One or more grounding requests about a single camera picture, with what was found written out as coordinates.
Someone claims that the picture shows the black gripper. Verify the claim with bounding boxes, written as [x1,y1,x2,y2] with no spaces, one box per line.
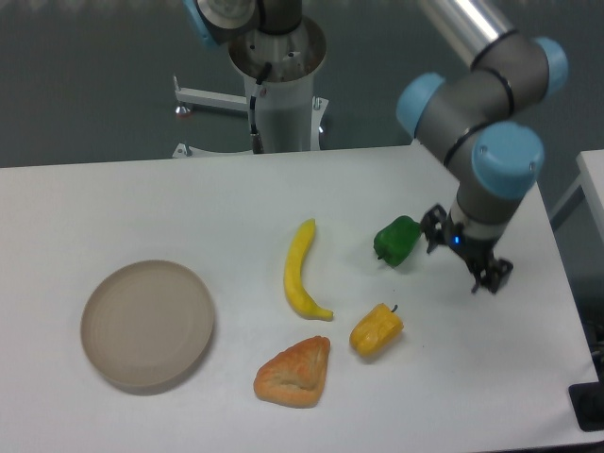
[420,204,513,294]

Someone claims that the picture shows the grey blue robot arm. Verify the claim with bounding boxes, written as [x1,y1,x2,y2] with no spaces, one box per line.
[184,1,568,293]

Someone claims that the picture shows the green bell pepper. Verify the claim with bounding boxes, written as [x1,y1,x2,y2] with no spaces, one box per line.
[373,215,421,267]

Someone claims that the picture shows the yellow bell pepper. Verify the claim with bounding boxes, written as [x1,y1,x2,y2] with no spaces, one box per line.
[349,304,404,357]

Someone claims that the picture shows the white side table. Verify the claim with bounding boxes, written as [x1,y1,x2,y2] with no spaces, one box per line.
[578,149,604,217]

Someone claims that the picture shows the yellow banana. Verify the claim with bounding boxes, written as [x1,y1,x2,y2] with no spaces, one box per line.
[283,218,334,322]

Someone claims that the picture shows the black device at edge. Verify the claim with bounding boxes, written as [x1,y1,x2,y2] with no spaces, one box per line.
[568,381,603,432]

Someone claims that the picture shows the orange pastry bread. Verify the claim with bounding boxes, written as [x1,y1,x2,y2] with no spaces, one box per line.
[253,336,331,409]

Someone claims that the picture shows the beige round plate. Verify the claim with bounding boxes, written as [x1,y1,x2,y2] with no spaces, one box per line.
[80,260,215,394]

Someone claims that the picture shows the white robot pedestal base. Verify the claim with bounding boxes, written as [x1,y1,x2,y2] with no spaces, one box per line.
[174,16,328,154]

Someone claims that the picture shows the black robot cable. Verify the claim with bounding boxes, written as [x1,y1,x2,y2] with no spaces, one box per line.
[248,60,273,155]

